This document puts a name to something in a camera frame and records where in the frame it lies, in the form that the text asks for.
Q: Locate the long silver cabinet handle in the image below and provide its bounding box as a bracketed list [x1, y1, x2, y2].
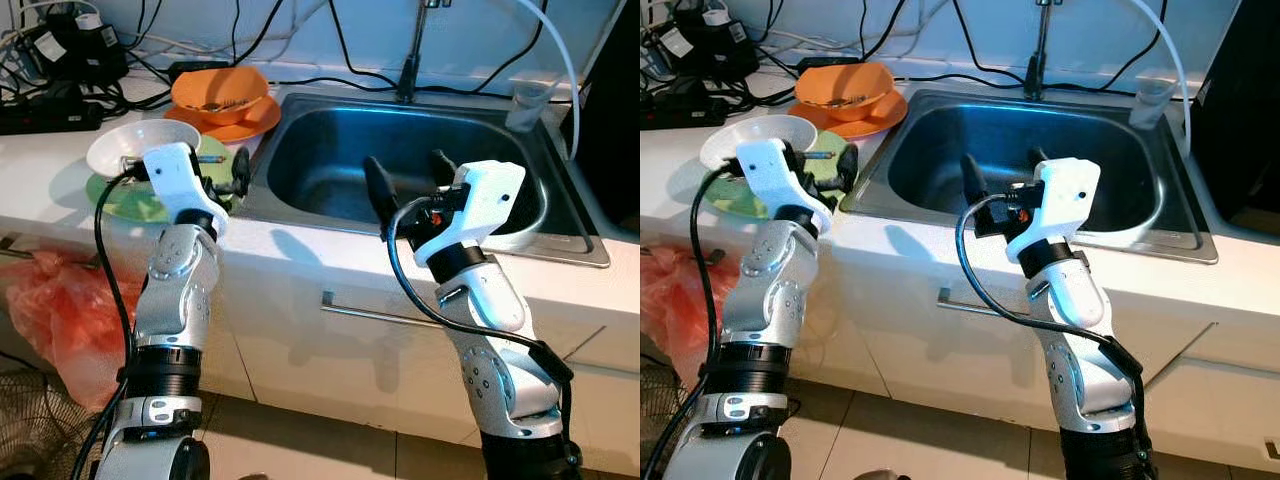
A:
[320, 290, 446, 331]
[938, 288, 1046, 326]

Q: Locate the orange plate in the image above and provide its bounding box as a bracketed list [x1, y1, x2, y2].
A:
[790, 90, 909, 139]
[163, 95, 283, 143]

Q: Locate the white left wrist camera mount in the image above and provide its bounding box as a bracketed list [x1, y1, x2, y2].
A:
[143, 142, 229, 239]
[735, 140, 833, 236]

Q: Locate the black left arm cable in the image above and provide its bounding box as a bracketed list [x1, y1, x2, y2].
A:
[645, 165, 741, 480]
[70, 165, 151, 480]

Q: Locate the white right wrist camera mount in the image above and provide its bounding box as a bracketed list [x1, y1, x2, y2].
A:
[1005, 157, 1101, 263]
[412, 160, 526, 263]

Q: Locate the red plastic bag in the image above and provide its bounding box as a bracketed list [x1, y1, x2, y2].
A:
[0, 250, 136, 411]
[640, 245, 721, 386]

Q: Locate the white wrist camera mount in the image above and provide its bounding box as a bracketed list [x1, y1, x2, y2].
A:
[735, 140, 833, 236]
[143, 142, 229, 239]
[412, 160, 526, 263]
[1005, 157, 1101, 263]

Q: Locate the black floor fan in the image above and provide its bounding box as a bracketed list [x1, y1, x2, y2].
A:
[640, 360, 701, 480]
[0, 370, 101, 480]

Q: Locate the shallow white drawer front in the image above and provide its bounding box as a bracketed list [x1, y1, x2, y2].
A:
[1150, 318, 1280, 396]
[555, 300, 641, 376]

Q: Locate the orange bowl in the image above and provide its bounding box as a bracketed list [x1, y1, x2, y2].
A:
[795, 62, 896, 109]
[170, 66, 271, 113]

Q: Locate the stainless steel sink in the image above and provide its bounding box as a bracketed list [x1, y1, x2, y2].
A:
[235, 90, 611, 269]
[840, 88, 1219, 266]

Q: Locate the black countertop appliance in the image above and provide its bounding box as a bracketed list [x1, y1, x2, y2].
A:
[1190, 0, 1280, 216]
[572, 0, 641, 231]

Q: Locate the wide white cabinet front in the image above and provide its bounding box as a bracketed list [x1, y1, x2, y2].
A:
[215, 270, 606, 441]
[830, 265, 1216, 431]

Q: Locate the clear drinking glass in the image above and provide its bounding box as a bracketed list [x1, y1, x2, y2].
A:
[1130, 78, 1176, 131]
[505, 82, 553, 134]

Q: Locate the black power strip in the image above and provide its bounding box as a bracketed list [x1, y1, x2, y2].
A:
[0, 95, 101, 136]
[640, 88, 701, 129]

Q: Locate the white bowl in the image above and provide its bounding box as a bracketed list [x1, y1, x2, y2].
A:
[698, 115, 816, 173]
[87, 120, 201, 181]

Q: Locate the black power cable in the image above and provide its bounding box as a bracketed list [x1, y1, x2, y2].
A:
[950, 0, 1029, 91]
[420, 10, 549, 96]
[328, 0, 406, 93]
[1055, 5, 1171, 93]

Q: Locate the metal faucet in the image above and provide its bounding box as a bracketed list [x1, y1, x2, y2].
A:
[1025, 0, 1061, 101]
[398, 0, 446, 104]

